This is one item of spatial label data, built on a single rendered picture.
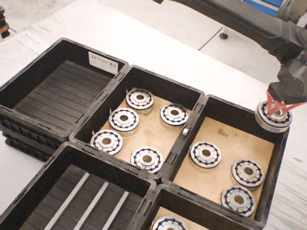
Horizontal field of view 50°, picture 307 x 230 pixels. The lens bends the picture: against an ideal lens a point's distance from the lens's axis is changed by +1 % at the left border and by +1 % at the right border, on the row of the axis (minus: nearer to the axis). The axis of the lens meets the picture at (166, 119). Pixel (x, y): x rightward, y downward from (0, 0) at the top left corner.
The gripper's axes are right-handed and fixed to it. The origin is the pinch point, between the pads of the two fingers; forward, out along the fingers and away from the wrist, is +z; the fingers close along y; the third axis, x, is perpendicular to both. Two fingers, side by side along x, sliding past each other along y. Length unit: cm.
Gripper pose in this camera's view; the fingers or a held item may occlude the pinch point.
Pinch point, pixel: (277, 110)
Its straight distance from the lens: 100.8
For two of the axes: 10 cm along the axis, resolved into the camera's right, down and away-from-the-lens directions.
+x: -3.2, -7.6, 5.7
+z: -1.4, 6.3, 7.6
